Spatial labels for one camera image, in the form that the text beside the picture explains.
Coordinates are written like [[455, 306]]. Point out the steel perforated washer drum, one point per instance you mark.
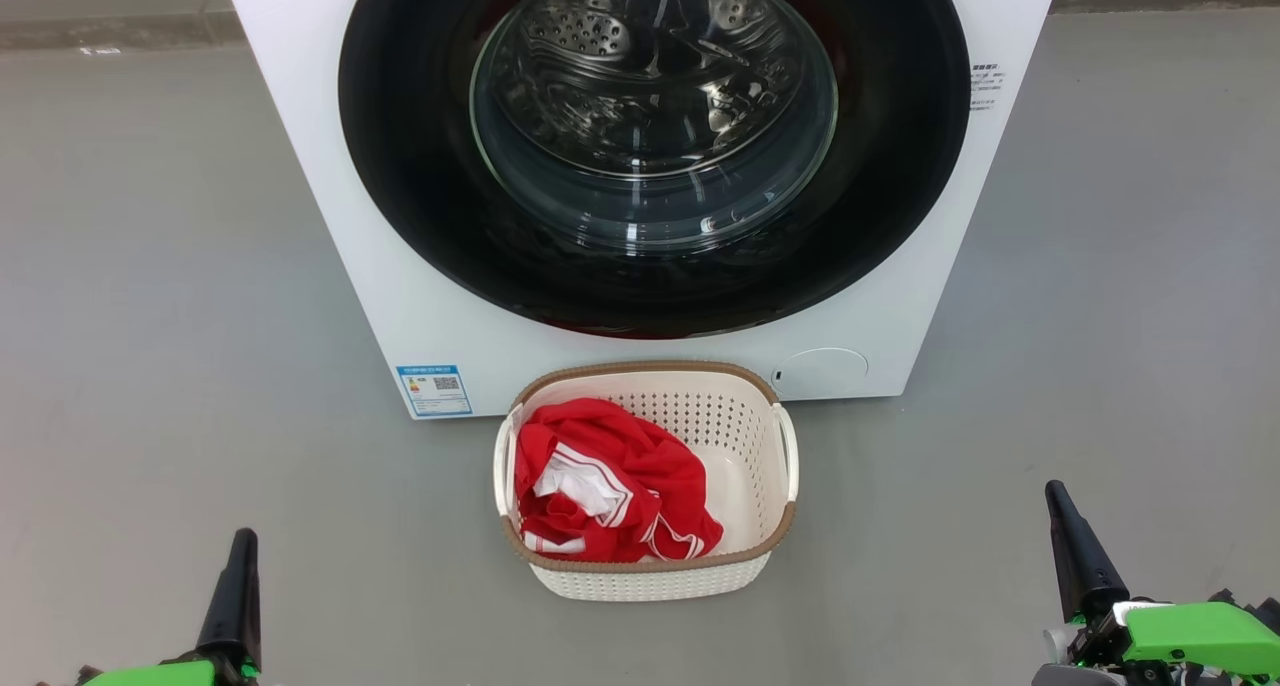
[[600, 46]]

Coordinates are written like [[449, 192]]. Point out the red garment with white stripes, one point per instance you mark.
[[600, 531]]

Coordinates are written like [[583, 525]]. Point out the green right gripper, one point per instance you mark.
[[1200, 636]]

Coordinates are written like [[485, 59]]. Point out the round white filter cover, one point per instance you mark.
[[820, 374]]

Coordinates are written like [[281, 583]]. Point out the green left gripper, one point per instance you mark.
[[160, 676]]

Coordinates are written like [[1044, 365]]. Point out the black round glass washer door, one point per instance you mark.
[[400, 166]]

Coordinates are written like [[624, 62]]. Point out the white front-load washing machine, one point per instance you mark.
[[300, 166]]

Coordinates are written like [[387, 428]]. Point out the blue energy label sticker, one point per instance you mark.
[[434, 391]]

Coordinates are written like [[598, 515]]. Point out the cream perforated laundry basket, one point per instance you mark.
[[740, 446]]

